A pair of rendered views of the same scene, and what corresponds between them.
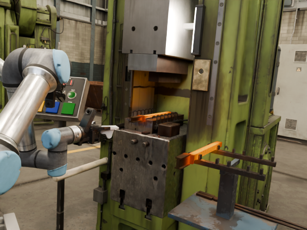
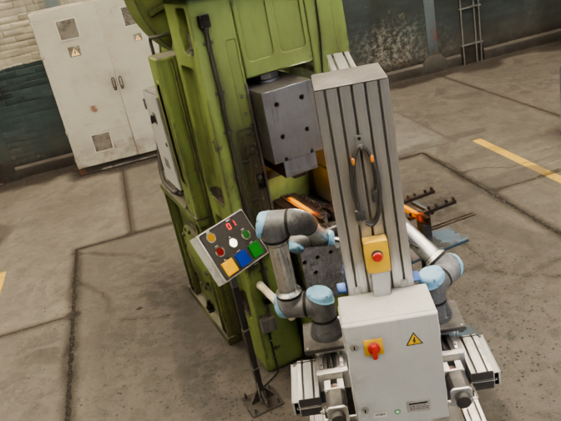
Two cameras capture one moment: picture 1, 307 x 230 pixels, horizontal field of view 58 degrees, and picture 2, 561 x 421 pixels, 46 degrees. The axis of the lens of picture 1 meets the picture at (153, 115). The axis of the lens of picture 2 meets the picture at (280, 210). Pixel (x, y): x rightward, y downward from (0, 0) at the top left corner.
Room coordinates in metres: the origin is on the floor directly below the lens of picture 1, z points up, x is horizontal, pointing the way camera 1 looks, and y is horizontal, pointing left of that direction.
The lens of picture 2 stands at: (-0.42, 2.88, 2.56)
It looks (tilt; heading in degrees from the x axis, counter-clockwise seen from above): 23 degrees down; 309
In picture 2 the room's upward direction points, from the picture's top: 12 degrees counter-clockwise
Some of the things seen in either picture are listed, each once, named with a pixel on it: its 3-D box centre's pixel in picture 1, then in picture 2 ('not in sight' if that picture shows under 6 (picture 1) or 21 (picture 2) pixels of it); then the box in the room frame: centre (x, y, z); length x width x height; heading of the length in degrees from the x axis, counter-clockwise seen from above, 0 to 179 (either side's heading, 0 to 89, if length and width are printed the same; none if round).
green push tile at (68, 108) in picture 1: (68, 108); (255, 249); (1.70, 0.53, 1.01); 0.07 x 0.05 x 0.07; 84
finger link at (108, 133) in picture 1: (109, 132); not in sight; (1.27, 0.20, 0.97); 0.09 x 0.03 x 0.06; 113
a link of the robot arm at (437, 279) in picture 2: not in sight; (432, 283); (0.69, 0.55, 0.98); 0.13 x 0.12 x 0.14; 83
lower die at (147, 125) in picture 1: (156, 120); (295, 211); (1.80, -0.02, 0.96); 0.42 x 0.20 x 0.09; 149
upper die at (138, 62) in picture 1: (160, 65); (285, 156); (1.80, -0.02, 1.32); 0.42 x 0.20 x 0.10; 149
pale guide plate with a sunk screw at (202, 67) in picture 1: (201, 75); not in sight; (1.57, -0.25, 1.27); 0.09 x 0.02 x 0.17; 59
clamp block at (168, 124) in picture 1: (169, 129); (334, 210); (1.58, -0.10, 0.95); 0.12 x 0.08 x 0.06; 149
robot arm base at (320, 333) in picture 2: not in sight; (325, 324); (1.10, 0.84, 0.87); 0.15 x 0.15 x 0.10
